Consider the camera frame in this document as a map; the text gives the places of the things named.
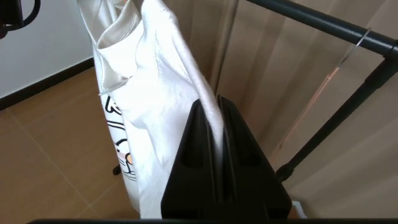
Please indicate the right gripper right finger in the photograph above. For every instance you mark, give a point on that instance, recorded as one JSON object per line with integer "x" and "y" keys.
{"x": 258, "y": 189}

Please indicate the pink clothes hanger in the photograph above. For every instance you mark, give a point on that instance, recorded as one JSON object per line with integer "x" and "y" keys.
{"x": 320, "y": 91}

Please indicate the white printed t-shirt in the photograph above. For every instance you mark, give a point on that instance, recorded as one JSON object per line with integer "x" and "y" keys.
{"x": 155, "y": 93}

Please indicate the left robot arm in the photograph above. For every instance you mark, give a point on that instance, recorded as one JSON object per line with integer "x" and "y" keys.
{"x": 11, "y": 15}

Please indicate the beige curtain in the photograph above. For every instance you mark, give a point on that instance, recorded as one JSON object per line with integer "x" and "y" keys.
{"x": 264, "y": 77}

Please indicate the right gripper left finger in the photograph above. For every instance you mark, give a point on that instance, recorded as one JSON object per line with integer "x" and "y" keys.
{"x": 186, "y": 193}

